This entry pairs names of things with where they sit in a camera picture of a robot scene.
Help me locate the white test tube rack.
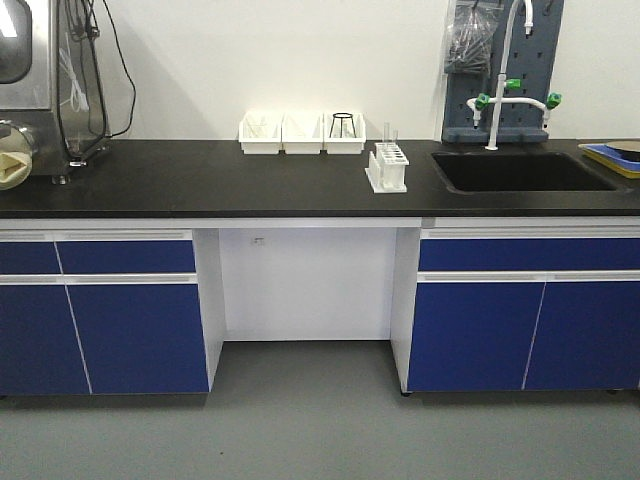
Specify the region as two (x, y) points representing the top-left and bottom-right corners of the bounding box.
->
(365, 142), (409, 193)

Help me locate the grey-blue pegboard drying rack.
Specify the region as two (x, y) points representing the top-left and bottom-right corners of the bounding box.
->
(441, 1), (564, 145)

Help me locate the middle white storage bin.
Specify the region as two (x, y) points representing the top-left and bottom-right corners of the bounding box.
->
(282, 111), (324, 155)

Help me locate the white storage bin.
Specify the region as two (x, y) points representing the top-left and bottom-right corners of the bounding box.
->
(323, 112), (366, 154)
(238, 110), (283, 155)
(282, 111), (324, 155)

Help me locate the right white storage bin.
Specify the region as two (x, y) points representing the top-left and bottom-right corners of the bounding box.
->
(323, 112), (366, 154)

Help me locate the left white storage bin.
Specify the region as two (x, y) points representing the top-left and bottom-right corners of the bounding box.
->
(238, 110), (283, 155)

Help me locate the blue cabinet right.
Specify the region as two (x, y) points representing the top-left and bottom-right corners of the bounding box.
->
(396, 229), (639, 393)

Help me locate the blue cabinet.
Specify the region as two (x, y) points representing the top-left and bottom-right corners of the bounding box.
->
(1, 230), (212, 395)
(396, 229), (639, 393)

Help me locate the black lab sink basin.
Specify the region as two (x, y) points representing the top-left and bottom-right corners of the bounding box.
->
(432, 153), (617, 193)

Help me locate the white gooseneck lab faucet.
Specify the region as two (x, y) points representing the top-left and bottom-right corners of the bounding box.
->
(467, 0), (562, 151)

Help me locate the blue cabinet left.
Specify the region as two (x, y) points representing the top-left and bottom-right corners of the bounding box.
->
(1, 230), (212, 395)

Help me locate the clear plastic bag of pegs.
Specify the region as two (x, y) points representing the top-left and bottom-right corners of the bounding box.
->
(444, 1), (503, 76)

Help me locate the stainless steel lab machine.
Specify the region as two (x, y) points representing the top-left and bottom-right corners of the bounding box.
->
(1, 0), (110, 190)

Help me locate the yellow tray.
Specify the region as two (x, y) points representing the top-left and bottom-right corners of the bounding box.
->
(578, 144), (639, 179)

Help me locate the black wire tripod stand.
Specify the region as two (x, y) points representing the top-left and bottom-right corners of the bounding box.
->
(329, 112), (357, 139)

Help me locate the black power cable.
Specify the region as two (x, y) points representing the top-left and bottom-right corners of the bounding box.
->
(55, 0), (138, 161)

